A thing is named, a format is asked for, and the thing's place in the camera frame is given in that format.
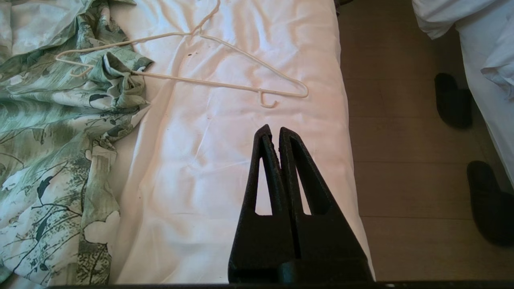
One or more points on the black slipper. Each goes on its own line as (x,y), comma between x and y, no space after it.
(453,104)
(492,204)

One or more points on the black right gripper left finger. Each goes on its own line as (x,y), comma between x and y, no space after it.
(261,241)

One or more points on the white duvet bed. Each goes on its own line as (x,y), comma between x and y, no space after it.
(486,48)

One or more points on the green floral short-sleeve shirt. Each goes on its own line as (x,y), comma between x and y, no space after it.
(48,120)

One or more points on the white sheeted bed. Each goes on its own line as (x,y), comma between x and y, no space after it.
(200,180)

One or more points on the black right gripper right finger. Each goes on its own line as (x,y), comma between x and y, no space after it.
(329,245)

